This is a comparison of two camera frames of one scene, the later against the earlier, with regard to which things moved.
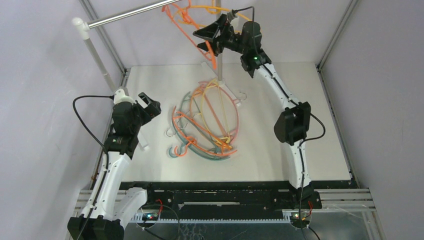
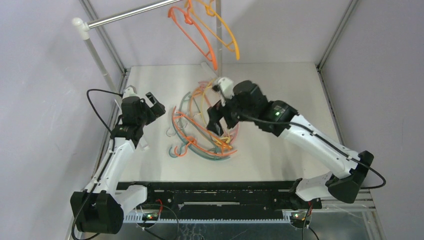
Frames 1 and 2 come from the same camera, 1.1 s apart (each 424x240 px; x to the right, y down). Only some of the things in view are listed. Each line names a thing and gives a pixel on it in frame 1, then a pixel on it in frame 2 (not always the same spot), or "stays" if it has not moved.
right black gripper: (219, 35) → (224, 110)
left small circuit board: (150, 216) stays
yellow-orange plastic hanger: (213, 9) → (208, 6)
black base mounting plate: (227, 198) stays
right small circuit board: (295, 218) stays
